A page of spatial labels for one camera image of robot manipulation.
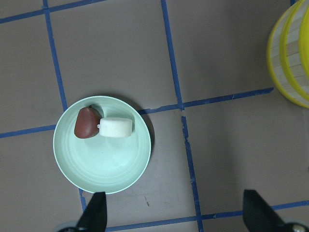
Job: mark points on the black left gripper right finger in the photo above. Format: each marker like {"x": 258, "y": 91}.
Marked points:
{"x": 258, "y": 216}

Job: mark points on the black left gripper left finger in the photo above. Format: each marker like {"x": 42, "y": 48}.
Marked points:
{"x": 94, "y": 218}

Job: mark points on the white bun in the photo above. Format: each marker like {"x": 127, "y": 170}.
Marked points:
{"x": 115, "y": 127}

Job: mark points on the yellow steamer top layer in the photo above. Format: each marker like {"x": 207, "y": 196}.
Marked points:
{"x": 296, "y": 78}

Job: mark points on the yellow steamer layer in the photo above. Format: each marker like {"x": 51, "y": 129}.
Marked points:
{"x": 273, "y": 57}
{"x": 296, "y": 78}

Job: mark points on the yellow steamer bottom layer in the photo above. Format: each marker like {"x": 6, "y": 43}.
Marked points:
{"x": 273, "y": 57}

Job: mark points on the light green bowl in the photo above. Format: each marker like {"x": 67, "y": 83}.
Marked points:
{"x": 102, "y": 164}

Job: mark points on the brown bun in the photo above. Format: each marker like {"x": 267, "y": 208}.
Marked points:
{"x": 87, "y": 121}

